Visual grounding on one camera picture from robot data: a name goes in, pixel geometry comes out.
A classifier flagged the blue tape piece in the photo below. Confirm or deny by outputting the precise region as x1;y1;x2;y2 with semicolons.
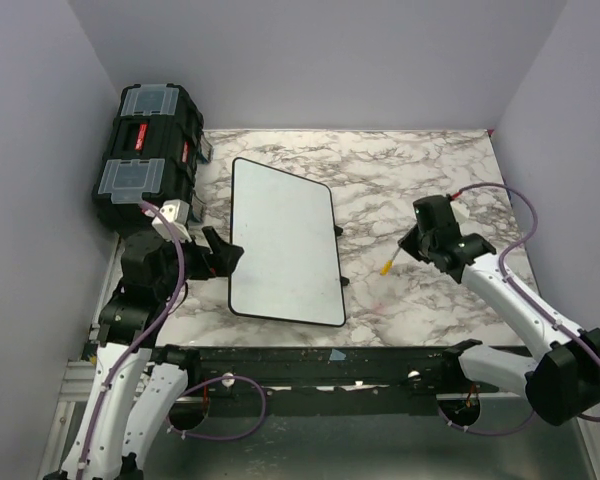
329;349;346;362

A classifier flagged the black framed whiteboard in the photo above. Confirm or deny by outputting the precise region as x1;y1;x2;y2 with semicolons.
228;157;347;327

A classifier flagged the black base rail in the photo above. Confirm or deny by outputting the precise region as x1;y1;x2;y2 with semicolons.
82;342;546;417

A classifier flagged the black plastic toolbox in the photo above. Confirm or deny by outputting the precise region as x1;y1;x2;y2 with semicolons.
91;83;213;238

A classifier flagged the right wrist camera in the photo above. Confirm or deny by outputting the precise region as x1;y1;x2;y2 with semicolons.
449;195;470;223

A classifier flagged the yellow marker cap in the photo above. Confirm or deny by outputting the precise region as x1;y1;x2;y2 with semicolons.
380;261;393;276

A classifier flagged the aluminium extrusion frame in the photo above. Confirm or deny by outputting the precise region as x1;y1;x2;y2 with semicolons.
59;235;124;402

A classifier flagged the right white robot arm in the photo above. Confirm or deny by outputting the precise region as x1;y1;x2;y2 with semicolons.
398;195;600;426

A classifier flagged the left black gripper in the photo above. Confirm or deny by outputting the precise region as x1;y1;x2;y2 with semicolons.
157;225;244;298

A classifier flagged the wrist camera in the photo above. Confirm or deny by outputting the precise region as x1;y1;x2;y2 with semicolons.
449;195;470;223
152;200;191;243

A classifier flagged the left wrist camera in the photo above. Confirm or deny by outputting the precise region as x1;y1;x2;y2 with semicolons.
152;200;191;243

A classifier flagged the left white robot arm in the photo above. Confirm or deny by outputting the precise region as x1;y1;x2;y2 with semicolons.
48;227;244;479

